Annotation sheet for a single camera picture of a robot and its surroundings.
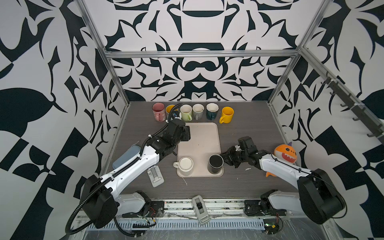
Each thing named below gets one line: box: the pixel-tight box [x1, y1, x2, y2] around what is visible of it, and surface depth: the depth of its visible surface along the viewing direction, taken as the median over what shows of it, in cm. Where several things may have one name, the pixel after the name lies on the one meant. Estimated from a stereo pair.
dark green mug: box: [206, 102, 220, 121], surface depth 106 cm
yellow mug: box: [219, 106, 235, 124], surface depth 105 cm
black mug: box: [207, 154, 224, 174], surface depth 83 cm
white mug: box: [173, 156, 194, 177], surface depth 83 cm
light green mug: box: [180, 104, 193, 122], surface depth 105 cm
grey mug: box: [192, 103, 205, 121], surface depth 107 cm
